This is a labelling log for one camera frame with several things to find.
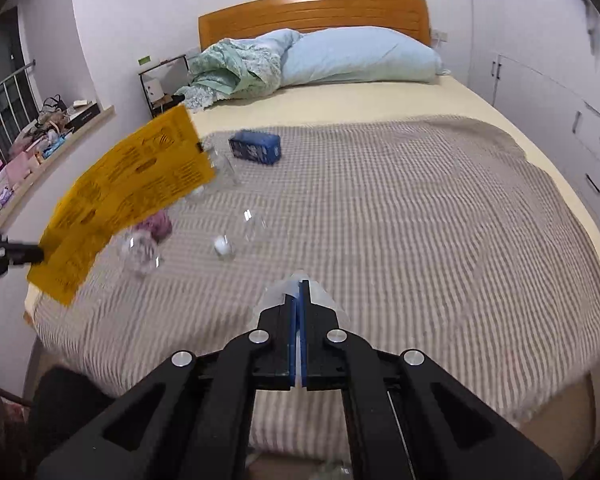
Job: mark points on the white box in rack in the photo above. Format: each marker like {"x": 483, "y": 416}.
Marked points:
{"x": 155, "y": 89}

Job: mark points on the black metal bedside rack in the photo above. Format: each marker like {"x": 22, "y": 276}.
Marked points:
{"x": 162, "y": 63}

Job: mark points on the small green box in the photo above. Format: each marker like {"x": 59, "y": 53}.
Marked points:
{"x": 144, "y": 59}

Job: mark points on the pale yellow bed sheet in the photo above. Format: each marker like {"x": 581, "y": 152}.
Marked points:
{"x": 355, "y": 100}

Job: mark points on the clear plastic container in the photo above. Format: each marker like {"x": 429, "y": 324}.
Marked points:
{"x": 222, "y": 167}

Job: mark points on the small white cap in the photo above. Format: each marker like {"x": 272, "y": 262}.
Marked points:
{"x": 223, "y": 247}

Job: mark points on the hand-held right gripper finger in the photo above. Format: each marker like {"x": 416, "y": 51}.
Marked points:
{"x": 304, "y": 360}
{"x": 293, "y": 350}

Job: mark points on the light blue pillow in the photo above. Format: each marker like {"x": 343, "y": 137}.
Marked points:
{"x": 360, "y": 55}

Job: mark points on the beige handbag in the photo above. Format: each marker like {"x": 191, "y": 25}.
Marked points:
{"x": 53, "y": 110}

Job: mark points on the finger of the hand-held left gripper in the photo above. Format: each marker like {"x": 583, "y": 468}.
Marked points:
{"x": 25, "y": 253}

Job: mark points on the green floral quilt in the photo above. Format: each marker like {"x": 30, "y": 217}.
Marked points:
{"x": 230, "y": 70}

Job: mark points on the dark blue box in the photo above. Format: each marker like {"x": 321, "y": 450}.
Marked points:
{"x": 255, "y": 147}

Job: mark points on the person's black trousers leg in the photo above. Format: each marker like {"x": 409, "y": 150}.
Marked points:
{"x": 65, "y": 400}

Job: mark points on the white built-in wardrobe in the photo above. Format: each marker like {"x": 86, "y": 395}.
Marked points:
{"x": 530, "y": 35}

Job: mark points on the dark window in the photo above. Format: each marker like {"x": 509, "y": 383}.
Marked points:
{"x": 5, "y": 50}

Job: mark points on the white wall socket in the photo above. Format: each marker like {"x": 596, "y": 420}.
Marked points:
{"x": 440, "y": 36}

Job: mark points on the black shoe box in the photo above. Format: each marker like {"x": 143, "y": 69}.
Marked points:
{"x": 83, "y": 116}

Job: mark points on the yellow snack packet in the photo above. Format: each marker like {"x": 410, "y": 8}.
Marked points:
{"x": 125, "y": 195}

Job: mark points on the beige window sill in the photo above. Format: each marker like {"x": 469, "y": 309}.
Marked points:
{"x": 55, "y": 160}

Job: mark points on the wooden bed frame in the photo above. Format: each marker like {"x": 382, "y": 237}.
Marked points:
{"x": 310, "y": 12}

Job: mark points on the pink wrapper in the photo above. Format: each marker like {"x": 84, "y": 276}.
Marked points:
{"x": 156, "y": 225}

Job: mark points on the clear plastic wrapper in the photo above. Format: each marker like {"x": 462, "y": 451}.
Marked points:
{"x": 325, "y": 297}

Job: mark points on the small white box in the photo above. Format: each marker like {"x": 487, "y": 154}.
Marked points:
{"x": 82, "y": 103}

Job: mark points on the brown checked blanket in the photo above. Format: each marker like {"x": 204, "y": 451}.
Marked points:
{"x": 405, "y": 235}

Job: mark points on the grey hanging ornament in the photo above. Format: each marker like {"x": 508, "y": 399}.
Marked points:
{"x": 590, "y": 20}

